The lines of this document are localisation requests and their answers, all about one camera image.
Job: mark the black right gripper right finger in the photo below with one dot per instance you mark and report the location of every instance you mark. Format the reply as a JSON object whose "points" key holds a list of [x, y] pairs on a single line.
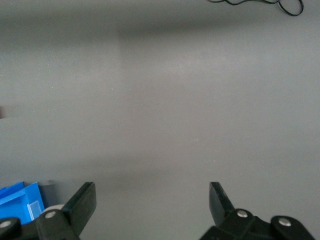
{"points": [[222, 212]]}

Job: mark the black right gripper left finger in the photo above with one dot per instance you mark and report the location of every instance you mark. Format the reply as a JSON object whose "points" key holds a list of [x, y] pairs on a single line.
{"points": [[77, 210]]}

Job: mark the blue plastic storage bin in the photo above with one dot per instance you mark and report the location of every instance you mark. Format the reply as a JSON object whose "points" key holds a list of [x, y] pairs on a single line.
{"points": [[20, 202]]}

